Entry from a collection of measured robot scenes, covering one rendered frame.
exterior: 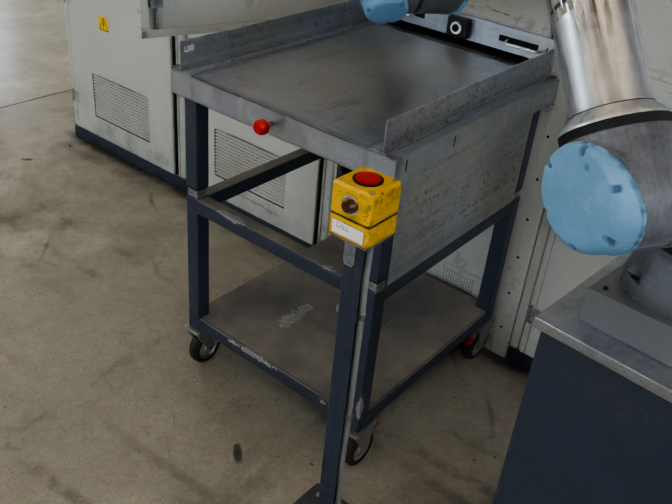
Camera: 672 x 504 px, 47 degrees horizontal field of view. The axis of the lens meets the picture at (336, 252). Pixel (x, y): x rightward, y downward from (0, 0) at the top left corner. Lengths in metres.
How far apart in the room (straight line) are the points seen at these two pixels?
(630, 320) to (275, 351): 1.03
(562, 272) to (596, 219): 1.11
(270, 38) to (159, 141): 1.20
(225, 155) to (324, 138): 1.30
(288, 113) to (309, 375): 0.68
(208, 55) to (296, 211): 0.93
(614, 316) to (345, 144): 0.59
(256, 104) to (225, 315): 0.70
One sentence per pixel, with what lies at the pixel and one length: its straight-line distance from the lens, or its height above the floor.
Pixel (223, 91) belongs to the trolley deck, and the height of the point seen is 0.84.
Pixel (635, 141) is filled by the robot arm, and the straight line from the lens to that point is 1.04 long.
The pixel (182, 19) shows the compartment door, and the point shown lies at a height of 0.87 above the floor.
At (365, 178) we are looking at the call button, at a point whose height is 0.91.
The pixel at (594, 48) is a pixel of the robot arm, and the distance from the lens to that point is 1.09.
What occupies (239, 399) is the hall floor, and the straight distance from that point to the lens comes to 2.12.
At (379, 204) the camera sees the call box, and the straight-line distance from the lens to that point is 1.20.
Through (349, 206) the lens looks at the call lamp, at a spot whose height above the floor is 0.87.
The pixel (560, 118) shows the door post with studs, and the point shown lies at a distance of 2.02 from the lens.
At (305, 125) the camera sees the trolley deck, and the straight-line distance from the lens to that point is 1.55.
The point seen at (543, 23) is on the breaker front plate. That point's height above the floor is 0.95.
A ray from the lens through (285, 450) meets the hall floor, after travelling 1.99.
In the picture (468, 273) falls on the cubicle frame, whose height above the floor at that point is 0.22.
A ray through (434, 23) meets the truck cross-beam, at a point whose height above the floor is 0.88.
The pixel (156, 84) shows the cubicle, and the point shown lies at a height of 0.40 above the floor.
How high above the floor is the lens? 1.45
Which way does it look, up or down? 32 degrees down
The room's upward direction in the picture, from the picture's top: 6 degrees clockwise
